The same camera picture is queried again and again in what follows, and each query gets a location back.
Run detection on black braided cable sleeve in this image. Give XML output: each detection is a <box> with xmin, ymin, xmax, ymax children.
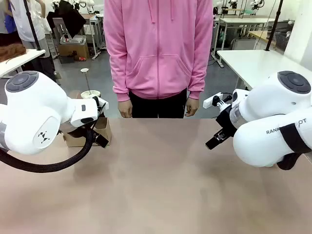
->
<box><xmin>0</xmin><ymin>121</ymin><xmax>98</xmax><ymax>174</ymax></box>

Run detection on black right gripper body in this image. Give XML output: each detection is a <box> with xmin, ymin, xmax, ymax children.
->
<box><xmin>215</xmin><ymin>103</ymin><xmax>236</xmax><ymax>137</ymax></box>

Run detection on brown cardboard box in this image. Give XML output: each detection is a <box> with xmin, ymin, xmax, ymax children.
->
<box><xmin>58</xmin><ymin>36</ymin><xmax>91</xmax><ymax>59</ymax></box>

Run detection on black trousers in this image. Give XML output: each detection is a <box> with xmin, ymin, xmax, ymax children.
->
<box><xmin>128</xmin><ymin>88</ymin><xmax>188</xmax><ymax>119</ymax></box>

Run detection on black pole on side table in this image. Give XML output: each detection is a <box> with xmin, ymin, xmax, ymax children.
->
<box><xmin>265</xmin><ymin>0</ymin><xmax>284</xmax><ymax>52</ymax></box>

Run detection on white round-base rod stand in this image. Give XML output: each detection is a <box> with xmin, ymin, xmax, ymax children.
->
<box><xmin>80</xmin><ymin>68</ymin><xmax>101</xmax><ymax>99</ymax></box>

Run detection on wire mesh basket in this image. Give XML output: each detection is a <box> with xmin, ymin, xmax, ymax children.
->
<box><xmin>274</xmin><ymin>30</ymin><xmax>291</xmax><ymax>52</ymax></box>

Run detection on black strap on arm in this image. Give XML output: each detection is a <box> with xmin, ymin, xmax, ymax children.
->
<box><xmin>276</xmin><ymin>123</ymin><xmax>312</xmax><ymax>171</ymax></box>

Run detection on wooden top background table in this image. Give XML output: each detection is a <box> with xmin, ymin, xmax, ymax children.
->
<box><xmin>247</xmin><ymin>30</ymin><xmax>278</xmax><ymax>47</ymax></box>

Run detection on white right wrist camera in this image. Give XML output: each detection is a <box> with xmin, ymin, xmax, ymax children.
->
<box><xmin>203</xmin><ymin>92</ymin><xmax>232</xmax><ymax>109</ymax></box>

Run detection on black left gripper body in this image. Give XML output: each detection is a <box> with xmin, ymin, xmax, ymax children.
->
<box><xmin>62</xmin><ymin>121</ymin><xmax>98</xmax><ymax>139</ymax></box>

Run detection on white table with fur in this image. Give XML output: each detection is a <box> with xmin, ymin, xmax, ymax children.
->
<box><xmin>0</xmin><ymin>48</ymin><xmax>46</xmax><ymax>79</ymax></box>

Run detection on large white side table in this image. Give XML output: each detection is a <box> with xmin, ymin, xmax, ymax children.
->
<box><xmin>216</xmin><ymin>49</ymin><xmax>312</xmax><ymax>91</ymax></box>

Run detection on brown fur piece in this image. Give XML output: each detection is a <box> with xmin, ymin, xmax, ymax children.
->
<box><xmin>0</xmin><ymin>43</ymin><xmax>27</xmax><ymax>63</ymax></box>

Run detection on black pole on fur table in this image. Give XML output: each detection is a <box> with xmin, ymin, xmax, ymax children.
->
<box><xmin>23</xmin><ymin>0</ymin><xmax>42</xmax><ymax>51</ymax></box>

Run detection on bystander in white shirt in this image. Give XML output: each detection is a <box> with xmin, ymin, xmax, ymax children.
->
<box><xmin>9</xmin><ymin>0</ymin><xmax>58</xmax><ymax>82</ymax></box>

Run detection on person's left hand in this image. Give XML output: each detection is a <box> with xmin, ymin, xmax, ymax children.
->
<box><xmin>184</xmin><ymin>98</ymin><xmax>199</xmax><ymax>117</ymax></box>

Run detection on black hanging cloth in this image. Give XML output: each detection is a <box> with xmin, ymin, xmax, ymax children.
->
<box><xmin>46</xmin><ymin>0</ymin><xmax>87</xmax><ymax>39</ymax></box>

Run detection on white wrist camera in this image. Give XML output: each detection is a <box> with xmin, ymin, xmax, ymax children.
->
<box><xmin>203</xmin><ymin>92</ymin><xmax>232</xmax><ymax>109</ymax></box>
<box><xmin>92</xmin><ymin>96</ymin><xmax>110</xmax><ymax>115</ymax></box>

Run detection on white background work table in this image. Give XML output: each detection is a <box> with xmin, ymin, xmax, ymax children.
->
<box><xmin>217</xmin><ymin>16</ymin><xmax>276</xmax><ymax>51</ymax></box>

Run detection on pink zip hoodie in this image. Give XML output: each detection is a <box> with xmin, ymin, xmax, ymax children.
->
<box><xmin>103</xmin><ymin>0</ymin><xmax>214</xmax><ymax>103</ymax></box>

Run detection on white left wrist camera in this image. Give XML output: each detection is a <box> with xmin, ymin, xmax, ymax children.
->
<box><xmin>92</xmin><ymin>96</ymin><xmax>110</xmax><ymax>115</ymax></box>

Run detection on bystander in blue top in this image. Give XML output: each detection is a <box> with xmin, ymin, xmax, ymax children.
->
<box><xmin>0</xmin><ymin>0</ymin><xmax>18</xmax><ymax>47</ymax></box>

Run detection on person's right hand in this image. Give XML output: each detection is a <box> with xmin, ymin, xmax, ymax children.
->
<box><xmin>118</xmin><ymin>100</ymin><xmax>134</xmax><ymax>119</ymax></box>

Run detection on brown cardboard cup carrier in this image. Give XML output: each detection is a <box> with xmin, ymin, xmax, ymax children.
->
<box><xmin>62</xmin><ymin>90</ymin><xmax>113</xmax><ymax>148</ymax></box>

